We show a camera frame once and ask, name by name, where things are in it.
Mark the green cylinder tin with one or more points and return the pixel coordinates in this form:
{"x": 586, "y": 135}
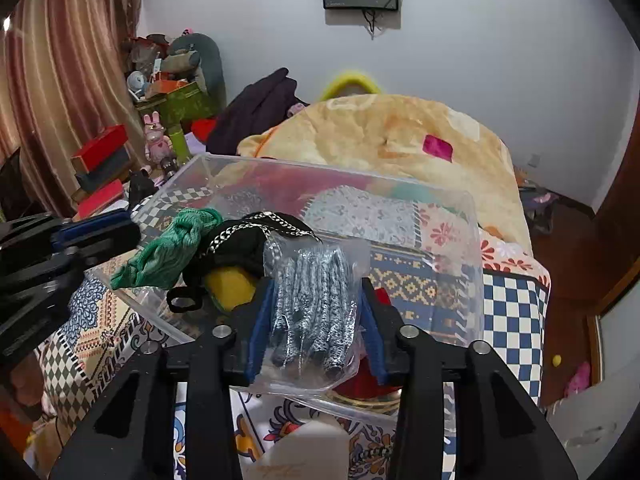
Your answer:
{"x": 179, "y": 142}

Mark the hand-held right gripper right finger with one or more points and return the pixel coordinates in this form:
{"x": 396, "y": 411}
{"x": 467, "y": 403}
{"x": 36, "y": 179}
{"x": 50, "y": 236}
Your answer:
{"x": 372, "y": 332}

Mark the dark purple clothing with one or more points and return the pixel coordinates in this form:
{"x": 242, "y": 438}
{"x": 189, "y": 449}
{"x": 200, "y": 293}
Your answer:
{"x": 255, "y": 110}

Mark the orange plush blanket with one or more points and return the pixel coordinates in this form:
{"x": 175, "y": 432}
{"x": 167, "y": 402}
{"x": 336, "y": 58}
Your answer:
{"x": 400, "y": 130}

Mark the black hair band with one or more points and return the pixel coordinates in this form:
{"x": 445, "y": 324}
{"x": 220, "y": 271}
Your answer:
{"x": 185, "y": 309}

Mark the green knitted scarf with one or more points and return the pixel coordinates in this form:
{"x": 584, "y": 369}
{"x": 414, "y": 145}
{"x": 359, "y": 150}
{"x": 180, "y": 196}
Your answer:
{"x": 165, "y": 250}

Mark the wall socket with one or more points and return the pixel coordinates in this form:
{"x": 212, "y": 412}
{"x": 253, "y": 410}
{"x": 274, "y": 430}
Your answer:
{"x": 534, "y": 160}

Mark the green gift box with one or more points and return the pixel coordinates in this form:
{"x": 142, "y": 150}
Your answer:
{"x": 185, "y": 101}

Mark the striped brown curtain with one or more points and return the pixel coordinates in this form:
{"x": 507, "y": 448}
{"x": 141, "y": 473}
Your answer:
{"x": 60, "y": 60}

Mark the dark grey flat box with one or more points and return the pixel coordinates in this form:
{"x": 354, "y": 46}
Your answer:
{"x": 102, "y": 170}

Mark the red cloth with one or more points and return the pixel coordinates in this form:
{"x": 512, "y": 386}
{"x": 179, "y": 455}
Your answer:
{"x": 360, "y": 387}

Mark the grey green stuffed toy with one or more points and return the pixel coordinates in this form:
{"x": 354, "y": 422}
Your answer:
{"x": 210, "y": 65}

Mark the white cabinet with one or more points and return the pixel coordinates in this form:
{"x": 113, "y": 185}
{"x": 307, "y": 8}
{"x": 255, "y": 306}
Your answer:
{"x": 607, "y": 390}

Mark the yellow soft toy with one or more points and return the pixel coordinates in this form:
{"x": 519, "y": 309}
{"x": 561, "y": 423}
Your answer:
{"x": 230, "y": 285}

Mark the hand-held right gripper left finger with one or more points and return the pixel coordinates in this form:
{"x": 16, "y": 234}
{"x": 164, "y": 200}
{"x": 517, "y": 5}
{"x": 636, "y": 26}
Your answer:
{"x": 261, "y": 330}

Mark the pink bunny figure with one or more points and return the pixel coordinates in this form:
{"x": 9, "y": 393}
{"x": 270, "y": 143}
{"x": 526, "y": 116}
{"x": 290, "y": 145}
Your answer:
{"x": 159, "y": 142}

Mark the clear plastic storage box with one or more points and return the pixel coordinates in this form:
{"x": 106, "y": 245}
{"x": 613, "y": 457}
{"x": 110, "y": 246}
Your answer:
{"x": 350, "y": 180}

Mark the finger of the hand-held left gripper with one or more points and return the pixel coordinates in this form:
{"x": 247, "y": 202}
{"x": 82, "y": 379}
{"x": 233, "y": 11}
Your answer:
{"x": 95, "y": 226}
{"x": 45, "y": 285}

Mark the red flat box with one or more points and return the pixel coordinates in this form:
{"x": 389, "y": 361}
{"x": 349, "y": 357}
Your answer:
{"x": 100, "y": 145}

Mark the bagged grey speckled gloves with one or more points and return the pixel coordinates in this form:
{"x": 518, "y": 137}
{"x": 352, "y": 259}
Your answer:
{"x": 310, "y": 300}

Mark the pink toy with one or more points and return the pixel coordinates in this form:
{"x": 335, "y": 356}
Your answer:
{"x": 579, "y": 381}

